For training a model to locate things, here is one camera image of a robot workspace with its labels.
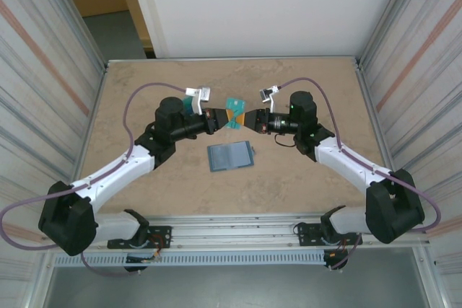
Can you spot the striped enclosure side panel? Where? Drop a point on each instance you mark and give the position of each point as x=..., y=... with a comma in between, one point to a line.
x=433, y=106
x=29, y=106

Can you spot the blue card holder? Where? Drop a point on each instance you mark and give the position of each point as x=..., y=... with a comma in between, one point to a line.
x=231, y=156

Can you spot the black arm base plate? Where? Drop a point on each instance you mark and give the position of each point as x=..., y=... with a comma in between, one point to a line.
x=307, y=236
x=162, y=236

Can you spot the aluminium mounting rail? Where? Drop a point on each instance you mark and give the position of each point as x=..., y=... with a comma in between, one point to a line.
x=234, y=230

